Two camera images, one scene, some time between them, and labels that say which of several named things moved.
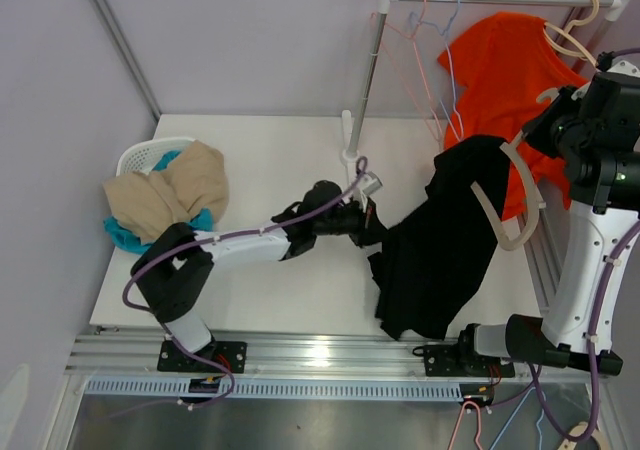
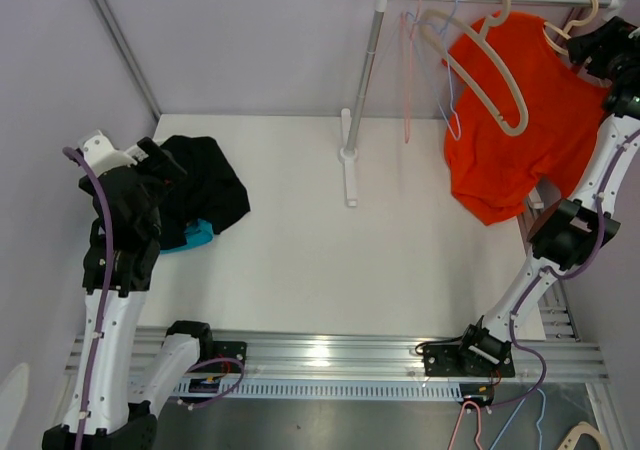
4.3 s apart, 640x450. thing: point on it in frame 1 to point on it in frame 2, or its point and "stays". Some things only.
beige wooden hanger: x=536 y=205 to x=480 y=32
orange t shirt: x=508 y=70 stays
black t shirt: x=431 y=259 to x=211 y=189
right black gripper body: x=541 y=135 to x=621 y=41
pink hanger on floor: x=458 y=420 stays
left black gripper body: x=356 y=221 to x=161 y=178
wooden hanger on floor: x=577 y=430 stays
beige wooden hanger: x=565 y=32 stays
